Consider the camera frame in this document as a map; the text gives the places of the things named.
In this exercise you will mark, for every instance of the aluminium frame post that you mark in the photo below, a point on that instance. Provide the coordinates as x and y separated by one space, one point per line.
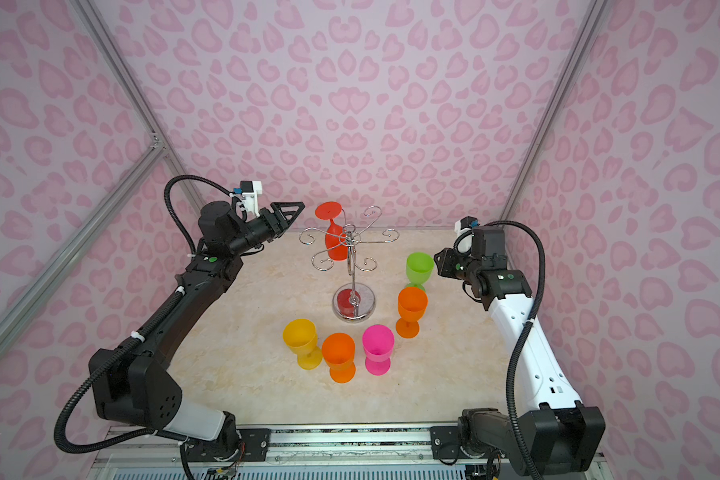
596 14
144 114

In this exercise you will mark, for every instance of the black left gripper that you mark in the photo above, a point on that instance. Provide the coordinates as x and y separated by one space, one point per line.
274 221

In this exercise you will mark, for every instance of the aluminium frame post right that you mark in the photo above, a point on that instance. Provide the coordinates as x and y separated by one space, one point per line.
596 14

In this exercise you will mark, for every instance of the aluminium diagonal frame bar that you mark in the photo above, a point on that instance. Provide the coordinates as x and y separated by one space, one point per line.
16 318

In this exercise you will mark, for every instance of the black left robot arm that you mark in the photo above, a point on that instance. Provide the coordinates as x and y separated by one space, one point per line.
136 387

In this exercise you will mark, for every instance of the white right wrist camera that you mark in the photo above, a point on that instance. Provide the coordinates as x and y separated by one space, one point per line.
463 228

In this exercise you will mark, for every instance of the red plastic wine glass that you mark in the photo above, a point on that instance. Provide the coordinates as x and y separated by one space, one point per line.
334 238

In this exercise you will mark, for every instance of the aluminium frame post left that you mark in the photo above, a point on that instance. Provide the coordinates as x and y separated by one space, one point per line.
144 114

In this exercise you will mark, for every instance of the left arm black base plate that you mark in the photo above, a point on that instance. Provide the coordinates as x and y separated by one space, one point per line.
244 445

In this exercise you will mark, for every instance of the chrome wine glass rack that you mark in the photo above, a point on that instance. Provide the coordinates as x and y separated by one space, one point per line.
353 302

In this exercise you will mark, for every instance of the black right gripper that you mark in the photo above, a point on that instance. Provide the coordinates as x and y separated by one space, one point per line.
447 258

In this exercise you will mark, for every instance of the yellow plastic wine glass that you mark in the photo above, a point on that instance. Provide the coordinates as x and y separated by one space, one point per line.
301 337

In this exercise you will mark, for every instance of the green plastic wine glass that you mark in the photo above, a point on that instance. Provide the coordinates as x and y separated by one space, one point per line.
419 267

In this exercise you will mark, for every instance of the pink plastic wine glass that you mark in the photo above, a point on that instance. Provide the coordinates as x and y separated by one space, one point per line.
378 343

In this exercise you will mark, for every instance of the orange wine glass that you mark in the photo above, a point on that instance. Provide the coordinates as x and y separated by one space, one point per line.
338 351
412 304

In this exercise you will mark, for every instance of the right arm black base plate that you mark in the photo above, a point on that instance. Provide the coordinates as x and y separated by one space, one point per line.
453 443

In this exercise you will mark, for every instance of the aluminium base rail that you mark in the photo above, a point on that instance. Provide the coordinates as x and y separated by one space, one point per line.
312 451

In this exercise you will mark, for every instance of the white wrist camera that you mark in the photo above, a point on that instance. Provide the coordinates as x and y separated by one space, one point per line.
248 193
463 228

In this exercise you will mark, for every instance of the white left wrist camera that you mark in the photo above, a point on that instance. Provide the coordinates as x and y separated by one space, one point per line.
248 193

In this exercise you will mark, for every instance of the orange back wine glass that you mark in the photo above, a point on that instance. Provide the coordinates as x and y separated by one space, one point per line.
338 351

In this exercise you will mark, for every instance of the orange front wine glass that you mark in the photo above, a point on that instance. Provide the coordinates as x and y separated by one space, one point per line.
412 304

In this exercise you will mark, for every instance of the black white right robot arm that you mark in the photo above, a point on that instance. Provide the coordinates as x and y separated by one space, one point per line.
546 429

